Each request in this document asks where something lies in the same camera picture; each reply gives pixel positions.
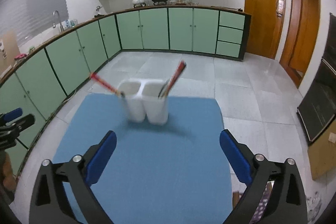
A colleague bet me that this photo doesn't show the silver metal spoon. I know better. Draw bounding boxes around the silver metal spoon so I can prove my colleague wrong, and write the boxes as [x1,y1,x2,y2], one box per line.
[158,80,170,98]

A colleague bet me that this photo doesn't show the green lower kitchen cabinets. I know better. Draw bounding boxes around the green lower kitchen cabinets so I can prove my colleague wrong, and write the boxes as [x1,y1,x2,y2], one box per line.
[1,5,251,173]

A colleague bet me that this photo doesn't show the patterned floor rag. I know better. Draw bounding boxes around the patterned floor rag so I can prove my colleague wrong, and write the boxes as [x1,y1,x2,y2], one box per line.
[306,191,322,223]

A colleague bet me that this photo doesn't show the wooden stool with patterned cushion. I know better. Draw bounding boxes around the wooden stool with patterned cushion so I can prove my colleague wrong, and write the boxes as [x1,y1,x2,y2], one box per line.
[232,181,273,223]

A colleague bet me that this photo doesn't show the red cloth on counter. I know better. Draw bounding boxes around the red cloth on counter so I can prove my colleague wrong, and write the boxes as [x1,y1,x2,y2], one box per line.
[14,53,27,61]

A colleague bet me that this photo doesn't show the brown cardboard box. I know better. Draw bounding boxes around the brown cardboard box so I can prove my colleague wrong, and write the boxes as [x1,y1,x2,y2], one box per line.
[308,121,336,180]

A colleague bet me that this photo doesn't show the cardboard board with hardware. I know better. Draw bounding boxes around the cardboard board with hardware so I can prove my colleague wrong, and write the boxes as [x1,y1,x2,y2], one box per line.
[0,30,20,78]

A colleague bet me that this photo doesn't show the chrome sink faucet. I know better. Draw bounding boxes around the chrome sink faucet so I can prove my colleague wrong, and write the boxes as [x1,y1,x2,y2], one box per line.
[52,10,64,32]

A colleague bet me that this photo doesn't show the blue tablecloth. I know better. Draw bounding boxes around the blue tablecloth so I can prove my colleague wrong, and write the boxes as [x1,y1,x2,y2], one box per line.
[52,94,232,223]

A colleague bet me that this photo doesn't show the white twin utensil holder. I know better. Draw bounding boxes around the white twin utensil holder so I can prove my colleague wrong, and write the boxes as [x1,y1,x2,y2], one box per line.
[118,79,169,125]

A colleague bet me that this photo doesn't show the black glass cabinet appliance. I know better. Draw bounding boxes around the black glass cabinet appliance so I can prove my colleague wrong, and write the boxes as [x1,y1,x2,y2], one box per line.
[297,14,335,144]

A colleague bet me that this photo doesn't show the silver kettle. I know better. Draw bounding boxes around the silver kettle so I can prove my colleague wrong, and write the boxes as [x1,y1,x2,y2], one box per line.
[94,6,102,18]

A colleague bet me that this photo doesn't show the wooden open door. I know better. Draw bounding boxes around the wooden open door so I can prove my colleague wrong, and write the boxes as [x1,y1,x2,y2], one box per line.
[280,0,321,87]

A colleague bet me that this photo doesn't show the wooden closed door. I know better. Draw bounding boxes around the wooden closed door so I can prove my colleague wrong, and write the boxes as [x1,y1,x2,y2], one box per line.
[244,0,285,59]

